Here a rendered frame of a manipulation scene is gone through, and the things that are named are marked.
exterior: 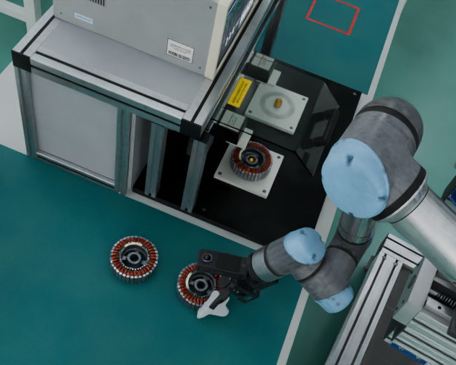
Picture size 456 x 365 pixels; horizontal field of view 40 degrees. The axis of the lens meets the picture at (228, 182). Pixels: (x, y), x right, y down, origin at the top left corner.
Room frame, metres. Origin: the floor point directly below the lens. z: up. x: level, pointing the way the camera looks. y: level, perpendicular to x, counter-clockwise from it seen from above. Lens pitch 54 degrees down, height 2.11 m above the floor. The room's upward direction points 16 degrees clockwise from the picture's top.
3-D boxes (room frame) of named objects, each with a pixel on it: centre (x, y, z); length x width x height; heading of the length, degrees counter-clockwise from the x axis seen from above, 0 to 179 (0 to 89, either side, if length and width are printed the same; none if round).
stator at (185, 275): (0.68, -0.01, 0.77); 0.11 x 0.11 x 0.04
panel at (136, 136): (1.21, 0.19, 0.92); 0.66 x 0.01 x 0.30; 172
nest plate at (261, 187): (1.06, -0.04, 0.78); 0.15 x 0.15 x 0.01; 82
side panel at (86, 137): (0.91, 0.38, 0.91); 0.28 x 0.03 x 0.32; 82
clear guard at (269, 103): (1.04, -0.03, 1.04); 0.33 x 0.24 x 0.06; 82
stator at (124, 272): (0.70, 0.16, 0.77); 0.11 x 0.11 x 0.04
